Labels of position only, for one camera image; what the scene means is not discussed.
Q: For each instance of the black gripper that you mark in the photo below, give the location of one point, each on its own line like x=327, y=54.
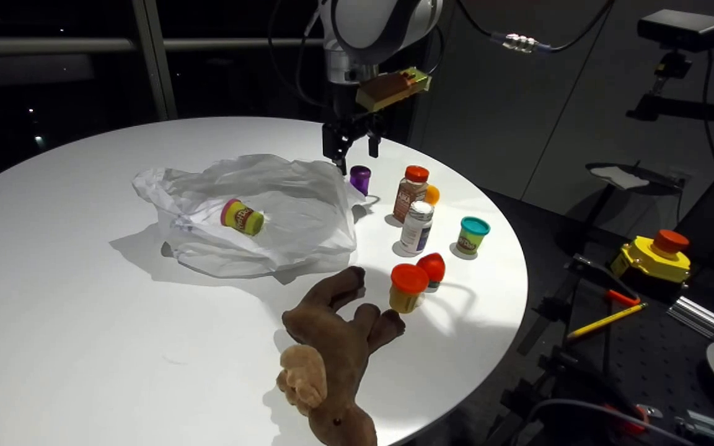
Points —
x=347, y=123

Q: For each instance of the purple play-doh can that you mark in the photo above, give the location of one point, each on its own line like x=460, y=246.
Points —
x=359, y=180

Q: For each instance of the brown bottle orange cap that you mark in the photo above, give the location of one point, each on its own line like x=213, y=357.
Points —
x=409, y=189

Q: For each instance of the yellow play-doh can orange lid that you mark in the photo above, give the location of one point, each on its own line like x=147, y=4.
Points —
x=431, y=194

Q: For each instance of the play-doh can teal lid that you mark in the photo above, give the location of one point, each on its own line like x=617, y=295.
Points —
x=471, y=233

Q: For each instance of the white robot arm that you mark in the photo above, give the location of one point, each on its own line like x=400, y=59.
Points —
x=357, y=36

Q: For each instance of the white plastic bag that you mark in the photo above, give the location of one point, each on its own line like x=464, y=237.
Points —
x=309, y=208

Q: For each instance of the brown plush toy dog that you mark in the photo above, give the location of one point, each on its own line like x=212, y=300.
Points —
x=322, y=369

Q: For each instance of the yellow pencil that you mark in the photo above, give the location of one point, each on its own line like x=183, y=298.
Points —
x=605, y=320

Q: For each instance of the yellow emergency stop button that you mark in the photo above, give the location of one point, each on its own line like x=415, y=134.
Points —
x=661, y=256

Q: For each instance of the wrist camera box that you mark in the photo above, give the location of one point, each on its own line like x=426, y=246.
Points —
x=389, y=88

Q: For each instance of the black camera on stand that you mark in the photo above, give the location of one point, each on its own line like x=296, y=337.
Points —
x=677, y=33

